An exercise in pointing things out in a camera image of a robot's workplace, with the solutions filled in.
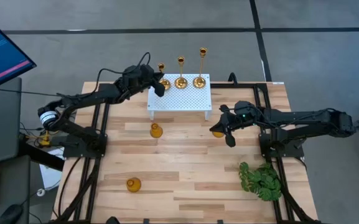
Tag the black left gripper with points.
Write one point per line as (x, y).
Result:
(137, 82)

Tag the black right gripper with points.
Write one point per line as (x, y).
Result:
(243, 116)

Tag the short brass candlestick holder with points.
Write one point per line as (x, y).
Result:
(165, 84)

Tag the amber ribbed glass candle holder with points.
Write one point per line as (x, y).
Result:
(133, 185)
(218, 135)
(155, 131)

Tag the medium brass candlestick holder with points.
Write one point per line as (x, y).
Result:
(181, 82)

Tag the brass lamp base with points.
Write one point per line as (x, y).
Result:
(199, 82)

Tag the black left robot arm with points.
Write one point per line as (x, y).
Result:
(89, 96)

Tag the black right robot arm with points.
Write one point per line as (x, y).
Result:
(306, 119)

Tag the white perforated metal shelf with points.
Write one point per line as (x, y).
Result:
(182, 99)

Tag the black curved hook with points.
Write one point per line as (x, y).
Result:
(232, 77)

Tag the green artificial leaf plant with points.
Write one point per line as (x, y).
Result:
(260, 182)

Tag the white label sticker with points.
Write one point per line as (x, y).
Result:
(277, 83)

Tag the black table clamp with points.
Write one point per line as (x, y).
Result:
(146, 221)
(220, 221)

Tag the black desk leg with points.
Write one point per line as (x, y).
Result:
(45, 158)

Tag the white paper sheet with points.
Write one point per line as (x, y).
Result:
(50, 177)

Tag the white round disc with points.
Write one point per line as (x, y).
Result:
(41, 192)

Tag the black computer mouse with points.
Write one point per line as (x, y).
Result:
(9, 214)

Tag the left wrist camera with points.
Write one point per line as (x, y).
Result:
(148, 71)

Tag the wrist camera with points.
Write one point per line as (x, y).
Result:
(224, 109)
(148, 71)

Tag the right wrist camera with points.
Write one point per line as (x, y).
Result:
(224, 109)

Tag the black aluminium rig frame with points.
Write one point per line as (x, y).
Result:
(244, 85)

